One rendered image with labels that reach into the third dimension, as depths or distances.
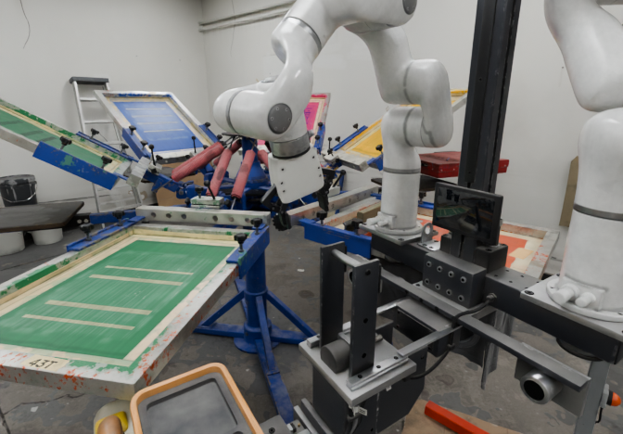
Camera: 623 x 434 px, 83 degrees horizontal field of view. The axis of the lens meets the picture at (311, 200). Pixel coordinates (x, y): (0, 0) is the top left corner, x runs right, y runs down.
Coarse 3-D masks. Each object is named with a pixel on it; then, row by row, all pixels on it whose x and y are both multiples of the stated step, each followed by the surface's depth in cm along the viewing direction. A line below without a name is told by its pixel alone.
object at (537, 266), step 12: (372, 204) 172; (336, 216) 153; (348, 216) 157; (432, 216) 163; (504, 228) 145; (516, 228) 142; (528, 228) 139; (540, 228) 138; (552, 240) 126; (372, 252) 123; (540, 252) 115; (552, 252) 121; (528, 264) 107; (540, 264) 107; (540, 276) 103
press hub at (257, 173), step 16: (256, 144) 195; (256, 160) 197; (256, 176) 195; (224, 192) 188; (256, 192) 188; (256, 208) 196; (256, 272) 211; (256, 288) 213; (256, 320) 219; (256, 336) 219; (256, 352) 214
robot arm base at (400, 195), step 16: (384, 176) 91; (400, 176) 87; (416, 176) 88; (384, 192) 91; (400, 192) 88; (416, 192) 90; (384, 208) 92; (400, 208) 89; (416, 208) 91; (368, 224) 91; (384, 224) 90; (400, 224) 90; (416, 224) 94
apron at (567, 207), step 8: (576, 160) 261; (576, 168) 262; (568, 176) 267; (576, 176) 263; (568, 184) 267; (576, 184) 263; (568, 192) 268; (568, 200) 269; (568, 208) 270; (568, 216) 271; (560, 224) 276; (568, 224) 272
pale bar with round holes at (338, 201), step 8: (352, 192) 174; (360, 192) 175; (368, 192) 182; (376, 192) 188; (328, 200) 159; (336, 200) 160; (344, 200) 166; (352, 200) 171; (360, 200) 176; (304, 208) 147; (312, 208) 148; (320, 208) 152; (328, 208) 157; (336, 208) 161; (296, 216) 141; (304, 216) 145; (312, 216) 149; (296, 224) 142
